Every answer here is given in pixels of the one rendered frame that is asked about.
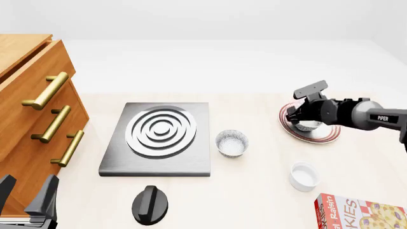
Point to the patterned black and white bowl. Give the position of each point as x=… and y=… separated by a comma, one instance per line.
x=307, y=126
x=231, y=144

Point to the small white ramekin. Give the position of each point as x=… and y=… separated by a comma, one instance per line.
x=303, y=177

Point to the round black stove knob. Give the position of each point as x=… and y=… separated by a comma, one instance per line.
x=149, y=206

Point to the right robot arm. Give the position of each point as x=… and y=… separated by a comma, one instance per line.
x=365, y=114

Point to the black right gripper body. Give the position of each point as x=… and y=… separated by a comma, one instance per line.
x=313, y=107

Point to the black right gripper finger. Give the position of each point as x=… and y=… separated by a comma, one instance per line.
x=292, y=110
x=294, y=118

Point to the flat stove plate with rings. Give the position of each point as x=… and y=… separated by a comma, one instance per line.
x=159, y=164

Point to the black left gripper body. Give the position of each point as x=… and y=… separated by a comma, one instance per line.
x=31, y=223

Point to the wooden cabinet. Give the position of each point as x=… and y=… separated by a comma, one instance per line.
x=19, y=47

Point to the plate with red rings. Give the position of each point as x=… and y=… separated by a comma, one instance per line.
x=318, y=138

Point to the red printed cookie box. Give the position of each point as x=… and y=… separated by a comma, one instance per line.
x=343, y=212

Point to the small flat plate on stalk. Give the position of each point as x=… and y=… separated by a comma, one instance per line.
x=310, y=89

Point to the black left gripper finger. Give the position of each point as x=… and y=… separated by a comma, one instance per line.
x=7, y=188
x=44, y=198

